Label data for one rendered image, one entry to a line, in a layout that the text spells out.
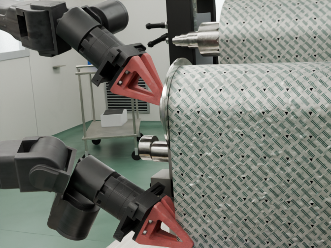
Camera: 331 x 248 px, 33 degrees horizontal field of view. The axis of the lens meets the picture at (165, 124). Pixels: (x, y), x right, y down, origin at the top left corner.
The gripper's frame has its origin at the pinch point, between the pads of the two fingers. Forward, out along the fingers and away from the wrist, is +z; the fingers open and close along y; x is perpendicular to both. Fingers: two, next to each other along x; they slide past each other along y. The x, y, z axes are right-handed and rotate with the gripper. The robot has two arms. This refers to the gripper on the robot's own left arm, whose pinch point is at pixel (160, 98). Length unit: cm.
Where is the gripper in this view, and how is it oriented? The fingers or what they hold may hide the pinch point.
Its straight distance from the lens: 85.6
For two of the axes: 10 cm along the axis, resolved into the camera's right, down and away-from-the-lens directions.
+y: -3.9, 2.1, -9.0
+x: 5.3, -7.4, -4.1
